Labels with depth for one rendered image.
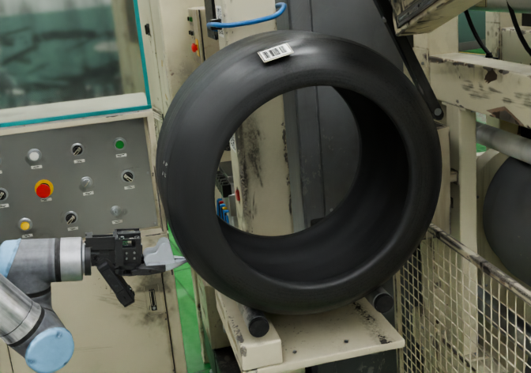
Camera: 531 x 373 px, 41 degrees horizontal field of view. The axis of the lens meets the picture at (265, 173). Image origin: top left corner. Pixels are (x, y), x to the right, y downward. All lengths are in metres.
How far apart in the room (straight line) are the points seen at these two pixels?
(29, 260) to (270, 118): 0.68
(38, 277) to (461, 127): 1.09
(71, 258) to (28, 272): 0.09
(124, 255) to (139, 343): 0.80
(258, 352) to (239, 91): 0.56
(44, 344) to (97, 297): 0.82
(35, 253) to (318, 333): 0.66
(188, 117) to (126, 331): 1.03
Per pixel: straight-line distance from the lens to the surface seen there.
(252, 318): 1.51
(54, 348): 1.40
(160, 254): 1.50
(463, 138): 1.91
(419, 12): 1.61
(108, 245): 1.49
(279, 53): 1.35
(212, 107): 1.34
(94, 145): 2.10
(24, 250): 1.49
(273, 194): 1.81
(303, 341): 1.65
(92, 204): 2.15
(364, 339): 1.64
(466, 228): 1.98
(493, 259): 2.36
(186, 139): 1.36
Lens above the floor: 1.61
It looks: 16 degrees down
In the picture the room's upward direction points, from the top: 5 degrees counter-clockwise
